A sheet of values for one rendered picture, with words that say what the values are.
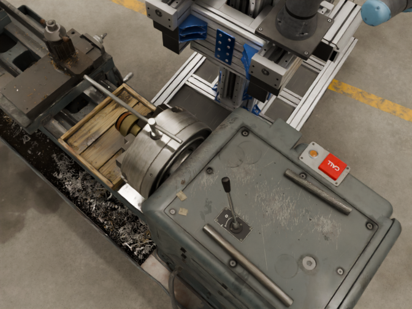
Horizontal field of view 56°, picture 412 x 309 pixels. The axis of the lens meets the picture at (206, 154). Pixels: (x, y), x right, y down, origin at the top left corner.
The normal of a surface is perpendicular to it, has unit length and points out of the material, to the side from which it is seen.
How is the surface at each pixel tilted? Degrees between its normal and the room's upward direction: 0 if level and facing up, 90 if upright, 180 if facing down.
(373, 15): 90
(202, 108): 0
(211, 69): 0
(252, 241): 0
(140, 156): 37
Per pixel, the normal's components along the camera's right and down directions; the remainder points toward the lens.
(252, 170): 0.04, -0.43
